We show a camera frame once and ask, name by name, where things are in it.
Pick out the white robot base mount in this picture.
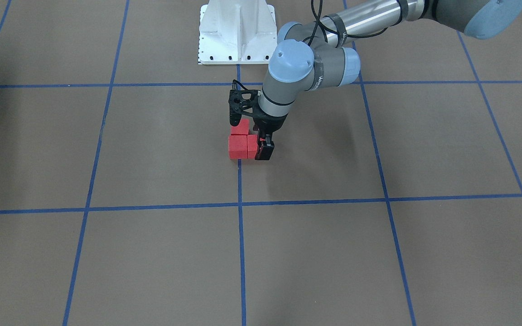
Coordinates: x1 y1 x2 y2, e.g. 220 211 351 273
198 0 277 65

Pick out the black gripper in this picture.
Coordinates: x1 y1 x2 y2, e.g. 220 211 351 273
253 113 287 161

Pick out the black camera cable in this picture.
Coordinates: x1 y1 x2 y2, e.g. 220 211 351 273
232 0 393 91

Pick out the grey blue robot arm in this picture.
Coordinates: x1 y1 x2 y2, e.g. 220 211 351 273
253 0 522 160

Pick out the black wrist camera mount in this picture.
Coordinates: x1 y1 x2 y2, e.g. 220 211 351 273
228 89 261 127

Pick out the red block placed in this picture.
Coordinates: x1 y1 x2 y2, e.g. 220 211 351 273
228 135 248 160
247 134 259 160
230 118 251 136

